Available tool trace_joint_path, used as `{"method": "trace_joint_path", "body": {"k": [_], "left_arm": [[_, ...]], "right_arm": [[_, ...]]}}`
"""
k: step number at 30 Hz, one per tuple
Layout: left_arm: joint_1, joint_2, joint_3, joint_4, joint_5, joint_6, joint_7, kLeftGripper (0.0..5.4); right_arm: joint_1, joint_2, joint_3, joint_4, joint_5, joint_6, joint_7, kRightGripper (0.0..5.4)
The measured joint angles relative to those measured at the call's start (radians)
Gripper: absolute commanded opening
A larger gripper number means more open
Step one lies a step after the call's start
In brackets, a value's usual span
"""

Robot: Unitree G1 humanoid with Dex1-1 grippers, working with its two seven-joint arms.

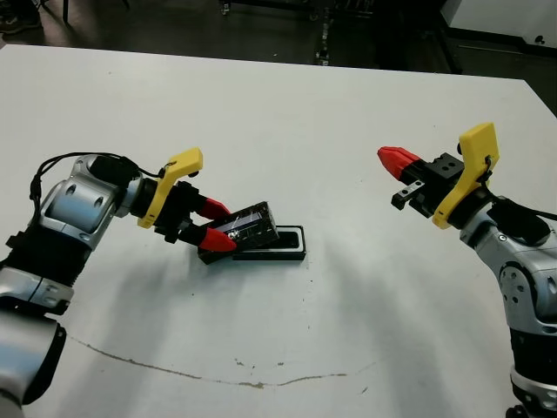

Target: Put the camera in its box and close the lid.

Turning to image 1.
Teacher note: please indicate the black chair legs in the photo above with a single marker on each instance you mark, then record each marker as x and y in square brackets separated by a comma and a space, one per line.
[65, 8]

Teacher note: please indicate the black and yellow right gripper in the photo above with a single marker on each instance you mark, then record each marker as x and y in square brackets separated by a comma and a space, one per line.
[472, 174]

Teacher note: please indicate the black box lid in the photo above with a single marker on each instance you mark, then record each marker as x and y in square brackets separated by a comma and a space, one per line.
[257, 222]

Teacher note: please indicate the black and yellow left gripper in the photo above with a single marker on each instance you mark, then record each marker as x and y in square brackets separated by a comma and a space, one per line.
[163, 196]

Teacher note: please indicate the black wheeled cart frame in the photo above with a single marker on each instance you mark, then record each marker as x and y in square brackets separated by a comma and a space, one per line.
[324, 39]

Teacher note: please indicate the black box with white insert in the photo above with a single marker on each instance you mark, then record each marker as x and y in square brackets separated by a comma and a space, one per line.
[270, 257]

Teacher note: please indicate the black sneaker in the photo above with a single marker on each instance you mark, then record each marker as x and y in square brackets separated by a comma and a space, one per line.
[17, 25]

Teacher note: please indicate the white cabinet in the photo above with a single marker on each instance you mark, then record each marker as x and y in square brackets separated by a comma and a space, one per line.
[500, 15]

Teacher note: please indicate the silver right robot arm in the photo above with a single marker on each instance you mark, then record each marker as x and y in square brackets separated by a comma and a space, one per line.
[522, 283]

